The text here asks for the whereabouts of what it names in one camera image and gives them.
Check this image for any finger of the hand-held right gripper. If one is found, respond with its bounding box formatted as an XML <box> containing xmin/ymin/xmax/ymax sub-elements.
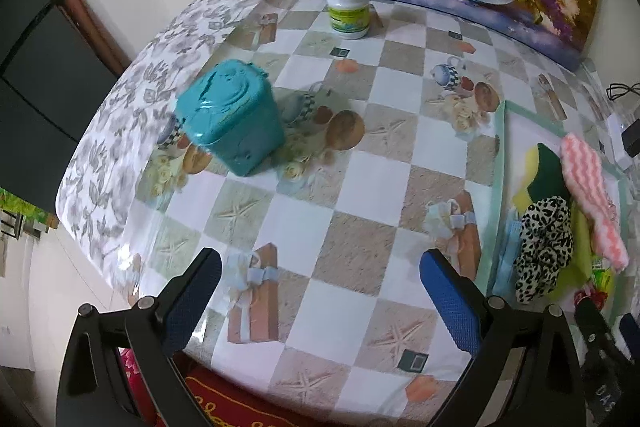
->
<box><xmin>574</xmin><ymin>297</ymin><xmax>615</xmax><ymax>359</ymax></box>
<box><xmin>619</xmin><ymin>313</ymin><xmax>640</xmax><ymax>358</ymax></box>

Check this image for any light green tray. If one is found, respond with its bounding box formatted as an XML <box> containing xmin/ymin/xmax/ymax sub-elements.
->
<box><xmin>475</xmin><ymin>99</ymin><xmax>631</xmax><ymax>323</ymax></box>

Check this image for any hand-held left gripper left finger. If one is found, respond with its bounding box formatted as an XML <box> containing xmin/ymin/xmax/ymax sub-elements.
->
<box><xmin>55</xmin><ymin>247</ymin><xmax>223</xmax><ymax>427</ymax></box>

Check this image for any dark door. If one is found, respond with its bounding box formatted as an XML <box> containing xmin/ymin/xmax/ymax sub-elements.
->
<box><xmin>0</xmin><ymin>0</ymin><xmax>121</xmax><ymax>215</ymax></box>

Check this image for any white pill bottle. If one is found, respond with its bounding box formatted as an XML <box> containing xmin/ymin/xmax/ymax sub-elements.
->
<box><xmin>326</xmin><ymin>0</ymin><xmax>371</xmax><ymax>40</ymax></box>

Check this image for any yellow green sponge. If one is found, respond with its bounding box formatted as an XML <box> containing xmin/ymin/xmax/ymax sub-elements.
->
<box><xmin>511</xmin><ymin>143</ymin><xmax>571</xmax><ymax>210</ymax></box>

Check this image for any brown wooden door frame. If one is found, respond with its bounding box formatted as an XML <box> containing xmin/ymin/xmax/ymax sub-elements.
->
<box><xmin>60</xmin><ymin>0</ymin><xmax>131</xmax><ymax>75</ymax></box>

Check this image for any checked printed tablecloth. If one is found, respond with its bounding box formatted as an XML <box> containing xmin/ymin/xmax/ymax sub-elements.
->
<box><xmin>100</xmin><ymin>0</ymin><xmax>640</xmax><ymax>427</ymax></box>

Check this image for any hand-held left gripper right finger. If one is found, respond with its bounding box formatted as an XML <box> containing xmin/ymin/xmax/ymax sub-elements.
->
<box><xmin>420</xmin><ymin>249</ymin><xmax>586</xmax><ymax>427</ymax></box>

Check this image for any teal plastic box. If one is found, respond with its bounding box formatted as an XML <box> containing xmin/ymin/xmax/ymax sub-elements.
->
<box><xmin>175</xmin><ymin>60</ymin><xmax>287</xmax><ymax>178</ymax></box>

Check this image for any red patterned rug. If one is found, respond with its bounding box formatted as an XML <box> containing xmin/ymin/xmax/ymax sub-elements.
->
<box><xmin>120</xmin><ymin>349</ymin><xmax>321</xmax><ymax>427</ymax></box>

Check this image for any leopard print scrunchie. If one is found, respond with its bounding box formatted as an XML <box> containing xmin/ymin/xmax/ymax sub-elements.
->
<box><xmin>514</xmin><ymin>196</ymin><xmax>575</xmax><ymax>305</ymax></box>

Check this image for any pink white striped fuzzy sock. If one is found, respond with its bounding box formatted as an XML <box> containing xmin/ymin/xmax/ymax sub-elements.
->
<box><xmin>560</xmin><ymin>133</ymin><xmax>630</xmax><ymax>272</ymax></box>

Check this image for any blue face mask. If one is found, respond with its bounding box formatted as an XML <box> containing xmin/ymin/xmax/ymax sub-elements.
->
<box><xmin>492</xmin><ymin>206</ymin><xmax>526</xmax><ymax>303</ymax></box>

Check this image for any yellow-green cloth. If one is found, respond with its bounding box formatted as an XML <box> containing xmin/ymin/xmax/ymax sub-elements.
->
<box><xmin>550</xmin><ymin>207</ymin><xmax>608</xmax><ymax>303</ymax></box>

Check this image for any black cable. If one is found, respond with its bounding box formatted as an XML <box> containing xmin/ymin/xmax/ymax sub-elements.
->
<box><xmin>606</xmin><ymin>82</ymin><xmax>640</xmax><ymax>101</ymax></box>

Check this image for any green printed poster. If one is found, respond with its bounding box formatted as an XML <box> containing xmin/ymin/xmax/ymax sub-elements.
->
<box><xmin>0</xmin><ymin>187</ymin><xmax>58</xmax><ymax>238</ymax></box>

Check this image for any grey leaf print cloth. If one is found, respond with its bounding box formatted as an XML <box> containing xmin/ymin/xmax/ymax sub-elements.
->
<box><xmin>55</xmin><ymin>0</ymin><xmax>286</xmax><ymax>293</ymax></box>

